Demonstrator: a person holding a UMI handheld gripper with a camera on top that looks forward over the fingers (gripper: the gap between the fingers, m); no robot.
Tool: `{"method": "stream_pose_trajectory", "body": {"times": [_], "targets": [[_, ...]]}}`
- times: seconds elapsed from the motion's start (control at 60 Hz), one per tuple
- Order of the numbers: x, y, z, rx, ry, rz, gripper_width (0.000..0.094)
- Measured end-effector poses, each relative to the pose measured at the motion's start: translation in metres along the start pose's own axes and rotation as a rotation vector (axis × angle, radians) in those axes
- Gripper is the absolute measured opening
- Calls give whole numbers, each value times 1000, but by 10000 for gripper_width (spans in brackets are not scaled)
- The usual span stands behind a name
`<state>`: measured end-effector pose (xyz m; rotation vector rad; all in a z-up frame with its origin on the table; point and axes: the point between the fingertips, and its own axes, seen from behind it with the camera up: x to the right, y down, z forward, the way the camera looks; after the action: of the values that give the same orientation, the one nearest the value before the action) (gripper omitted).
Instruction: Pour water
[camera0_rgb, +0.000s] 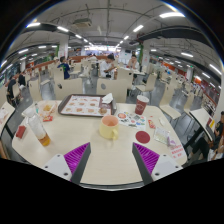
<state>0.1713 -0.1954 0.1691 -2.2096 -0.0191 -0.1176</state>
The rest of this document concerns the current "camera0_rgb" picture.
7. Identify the beige chair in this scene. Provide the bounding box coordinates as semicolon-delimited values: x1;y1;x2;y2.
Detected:
54;78;83;100
96;78;127;103

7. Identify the clear plastic food wrapper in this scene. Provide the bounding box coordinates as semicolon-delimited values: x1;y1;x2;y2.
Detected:
38;101;57;118

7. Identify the white crumpled napkin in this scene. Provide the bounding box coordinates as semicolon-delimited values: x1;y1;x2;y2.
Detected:
102;93;113;104

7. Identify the person in pale shirt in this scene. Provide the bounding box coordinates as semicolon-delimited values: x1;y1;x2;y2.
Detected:
128;55;139;70

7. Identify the red card on table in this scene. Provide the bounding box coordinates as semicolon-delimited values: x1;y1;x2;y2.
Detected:
16;125;26;139

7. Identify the brown food tray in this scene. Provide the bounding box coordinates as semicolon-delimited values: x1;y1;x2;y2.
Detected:
58;94;116;117

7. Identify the colourful paper leaflet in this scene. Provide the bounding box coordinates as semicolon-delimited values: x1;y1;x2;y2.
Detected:
116;111;146;131

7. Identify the person in black at left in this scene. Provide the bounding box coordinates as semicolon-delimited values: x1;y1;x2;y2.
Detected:
7;76;21;106

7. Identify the person in blue shirt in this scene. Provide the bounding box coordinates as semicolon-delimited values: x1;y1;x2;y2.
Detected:
57;56;70;79

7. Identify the seated person at right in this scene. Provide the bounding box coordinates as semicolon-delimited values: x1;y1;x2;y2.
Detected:
187;111;224;162

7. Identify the clear plastic bag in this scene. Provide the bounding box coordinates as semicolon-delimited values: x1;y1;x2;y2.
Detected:
154;127;170;145

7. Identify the small red ketchup packet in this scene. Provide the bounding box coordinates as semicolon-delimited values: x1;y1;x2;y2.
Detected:
148;120;156;129

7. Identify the red paper cup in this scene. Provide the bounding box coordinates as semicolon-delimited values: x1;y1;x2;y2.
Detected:
135;95;149;115

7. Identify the red round coaster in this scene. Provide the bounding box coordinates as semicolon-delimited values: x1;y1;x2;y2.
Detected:
135;131;150;144

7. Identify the yellow ceramic mug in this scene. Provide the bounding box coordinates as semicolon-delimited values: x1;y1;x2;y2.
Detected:
99;115;119;140

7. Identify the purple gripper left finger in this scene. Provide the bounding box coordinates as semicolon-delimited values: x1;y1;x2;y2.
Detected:
43;143;91;185

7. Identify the beige chair left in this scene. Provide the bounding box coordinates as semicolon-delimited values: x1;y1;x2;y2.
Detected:
54;78;83;100

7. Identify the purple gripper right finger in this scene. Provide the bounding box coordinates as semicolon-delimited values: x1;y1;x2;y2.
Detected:
132;143;182;185

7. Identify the beige chair right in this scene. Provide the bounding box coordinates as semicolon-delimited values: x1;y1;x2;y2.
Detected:
96;78;127;103

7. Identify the person in white shirt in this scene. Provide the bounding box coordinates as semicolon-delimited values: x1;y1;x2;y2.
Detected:
100;54;115;78

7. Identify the clear plastic bottle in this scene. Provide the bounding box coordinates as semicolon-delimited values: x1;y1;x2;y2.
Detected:
24;108;50;146

